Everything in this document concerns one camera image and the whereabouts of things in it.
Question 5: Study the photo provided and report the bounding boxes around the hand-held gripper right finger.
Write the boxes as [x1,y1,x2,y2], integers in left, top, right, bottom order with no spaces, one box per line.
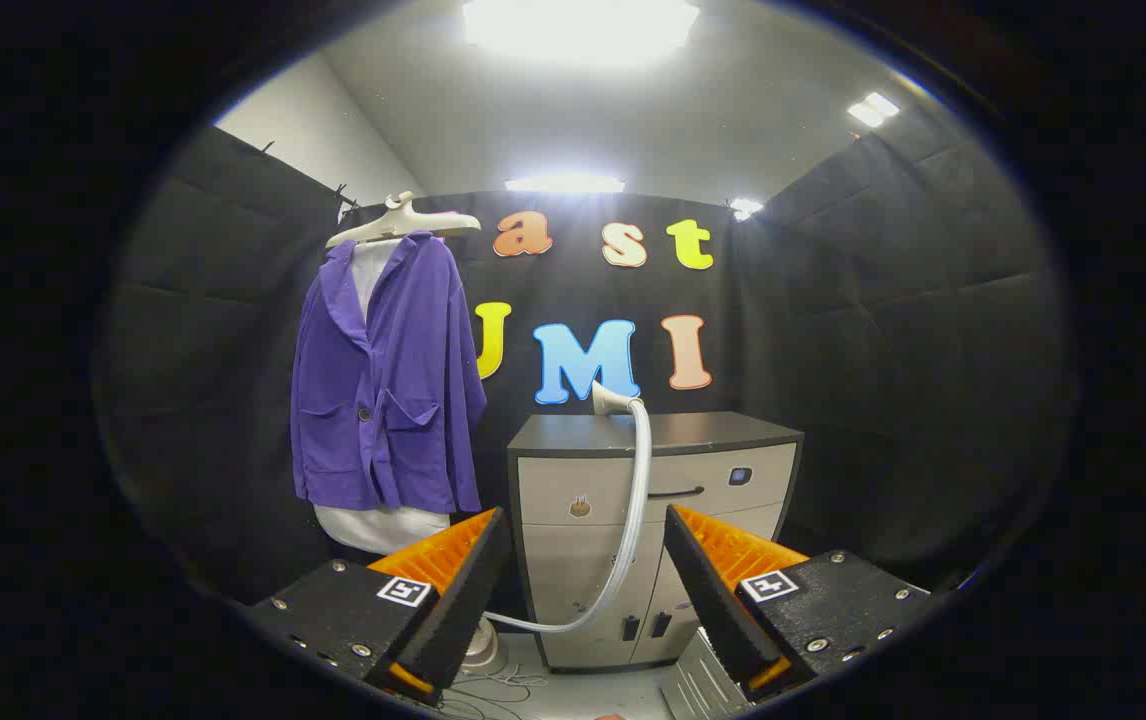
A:
[663,503,934,701]

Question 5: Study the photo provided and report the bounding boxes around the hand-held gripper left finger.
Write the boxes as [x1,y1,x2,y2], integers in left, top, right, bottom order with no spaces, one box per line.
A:
[243,505,514,706]

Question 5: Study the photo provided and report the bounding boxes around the garment steamer base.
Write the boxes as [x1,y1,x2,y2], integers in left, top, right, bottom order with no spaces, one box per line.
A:
[458,617,502,673]

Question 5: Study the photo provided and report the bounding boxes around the white shirt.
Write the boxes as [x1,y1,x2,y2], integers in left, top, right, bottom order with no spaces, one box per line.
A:
[313,238,451,556]

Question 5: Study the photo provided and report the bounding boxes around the purple corduroy jacket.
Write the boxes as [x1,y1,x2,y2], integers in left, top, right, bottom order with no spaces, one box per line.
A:
[290,232,487,515]

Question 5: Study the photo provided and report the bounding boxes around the white plastic clothes hanger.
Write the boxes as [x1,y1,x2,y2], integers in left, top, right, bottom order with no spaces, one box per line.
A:
[325,191,482,249]

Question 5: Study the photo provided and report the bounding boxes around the grey ribbed metal box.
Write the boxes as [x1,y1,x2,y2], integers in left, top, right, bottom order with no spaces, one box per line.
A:
[660,628,759,720]

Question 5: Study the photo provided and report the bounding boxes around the grey cabinet with dark top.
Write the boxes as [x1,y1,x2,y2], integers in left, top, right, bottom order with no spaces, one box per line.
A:
[507,411,805,673]

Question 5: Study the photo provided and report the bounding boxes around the long ceiling light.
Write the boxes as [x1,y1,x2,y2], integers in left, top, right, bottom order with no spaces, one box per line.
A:
[504,174,626,195]

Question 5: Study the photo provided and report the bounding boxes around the large ceiling light panel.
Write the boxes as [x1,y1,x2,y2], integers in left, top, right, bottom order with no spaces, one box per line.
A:
[461,0,702,69]

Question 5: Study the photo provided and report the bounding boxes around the white floor cables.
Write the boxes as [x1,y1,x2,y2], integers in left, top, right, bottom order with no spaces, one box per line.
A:
[438,665,549,717]

